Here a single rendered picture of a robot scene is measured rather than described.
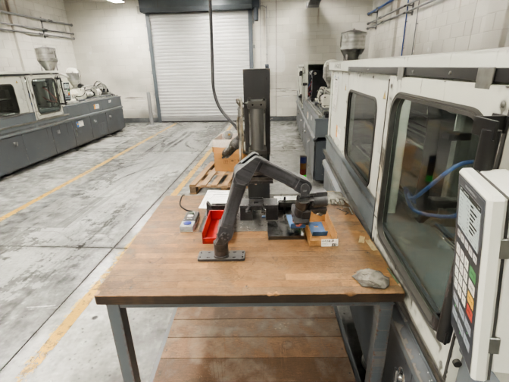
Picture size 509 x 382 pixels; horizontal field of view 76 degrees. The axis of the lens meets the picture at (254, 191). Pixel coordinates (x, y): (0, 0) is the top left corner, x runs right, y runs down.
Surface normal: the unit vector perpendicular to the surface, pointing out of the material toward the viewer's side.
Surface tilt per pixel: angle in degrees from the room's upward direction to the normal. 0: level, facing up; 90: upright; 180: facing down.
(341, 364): 0
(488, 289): 90
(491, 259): 90
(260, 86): 90
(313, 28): 90
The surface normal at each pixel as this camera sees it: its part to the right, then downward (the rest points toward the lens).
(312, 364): -0.03, -0.93
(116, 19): -0.07, 0.36
